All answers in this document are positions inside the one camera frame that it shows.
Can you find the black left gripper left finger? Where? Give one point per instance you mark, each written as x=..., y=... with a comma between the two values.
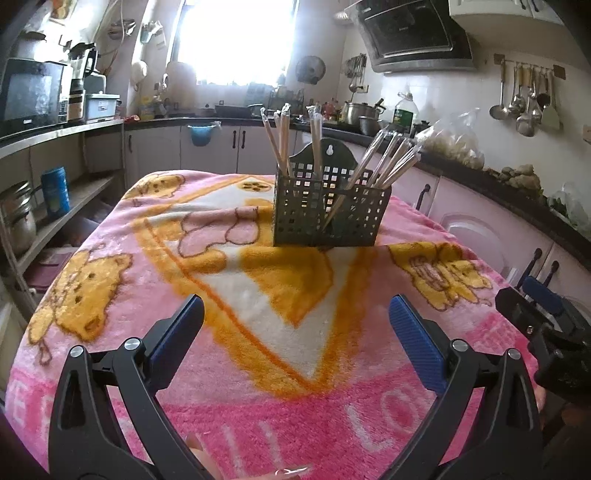
x=106, y=421

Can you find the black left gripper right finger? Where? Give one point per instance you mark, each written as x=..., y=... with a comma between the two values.
x=484, y=422

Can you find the dark grey perforated utensil basket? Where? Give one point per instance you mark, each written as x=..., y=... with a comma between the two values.
x=326, y=213

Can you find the wooden chopsticks pair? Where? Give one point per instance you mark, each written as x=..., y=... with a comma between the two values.
x=316, y=139
x=282, y=120

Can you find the black kitchen countertop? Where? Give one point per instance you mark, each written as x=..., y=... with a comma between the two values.
x=539, y=216

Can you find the ginger root pile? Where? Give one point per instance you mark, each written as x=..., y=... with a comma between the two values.
x=522, y=178

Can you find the plastic bag of food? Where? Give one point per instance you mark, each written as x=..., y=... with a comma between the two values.
x=453, y=137

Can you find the pink orange cartoon blanket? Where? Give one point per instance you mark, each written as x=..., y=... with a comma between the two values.
x=297, y=364

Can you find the hanging utensil rack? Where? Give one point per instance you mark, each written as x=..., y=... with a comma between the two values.
x=528, y=96

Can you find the metal lidded jar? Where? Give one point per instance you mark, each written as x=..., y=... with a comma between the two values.
x=17, y=212

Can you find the blue cylindrical canister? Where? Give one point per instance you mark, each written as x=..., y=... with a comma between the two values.
x=55, y=192

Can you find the green label oil bottle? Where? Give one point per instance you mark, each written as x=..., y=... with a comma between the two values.
x=405, y=113

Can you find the steel cooking pot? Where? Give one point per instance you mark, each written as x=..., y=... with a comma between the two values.
x=352, y=112

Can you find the blue plastic hanging bin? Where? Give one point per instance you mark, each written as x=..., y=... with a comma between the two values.
x=200, y=135

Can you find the black range hood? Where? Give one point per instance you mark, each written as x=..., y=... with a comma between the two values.
x=411, y=35

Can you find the white storage box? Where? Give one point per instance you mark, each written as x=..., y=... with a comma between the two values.
x=100, y=106

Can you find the black microwave oven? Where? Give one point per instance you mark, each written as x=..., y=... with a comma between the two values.
x=34, y=95

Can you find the round wall fan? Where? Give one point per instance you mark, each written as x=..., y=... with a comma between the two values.
x=310, y=70

